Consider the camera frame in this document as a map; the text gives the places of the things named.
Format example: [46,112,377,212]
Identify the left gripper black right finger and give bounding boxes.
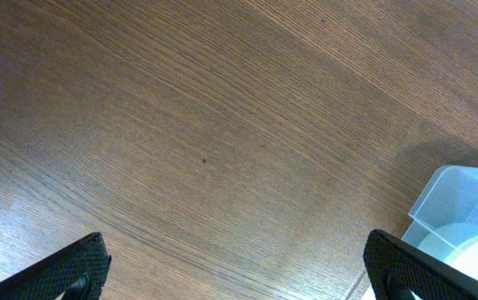
[363,229,478,300]

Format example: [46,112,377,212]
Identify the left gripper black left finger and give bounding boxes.
[0,232,112,300]

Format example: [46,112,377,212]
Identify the white small bowl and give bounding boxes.
[417,222,478,280]

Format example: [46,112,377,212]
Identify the clear plastic storage container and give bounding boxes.
[359,164,478,300]

